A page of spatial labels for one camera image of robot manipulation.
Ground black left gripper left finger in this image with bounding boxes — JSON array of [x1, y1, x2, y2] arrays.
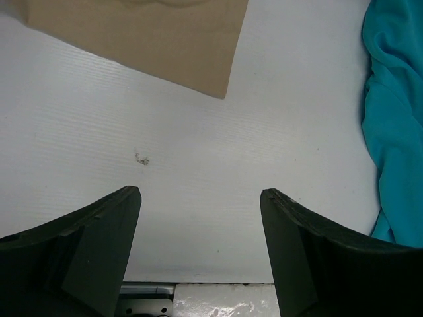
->
[[1, 186, 141, 316]]

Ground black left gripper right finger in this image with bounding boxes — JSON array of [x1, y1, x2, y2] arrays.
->
[[260, 189, 422, 316]]

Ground teal t shirt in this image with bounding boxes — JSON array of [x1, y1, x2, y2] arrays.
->
[[362, 1, 422, 248]]

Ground beige tank top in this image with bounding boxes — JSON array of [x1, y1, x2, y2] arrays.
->
[[14, 0, 247, 98]]

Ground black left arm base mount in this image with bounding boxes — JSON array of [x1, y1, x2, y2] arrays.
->
[[114, 282, 176, 316]]

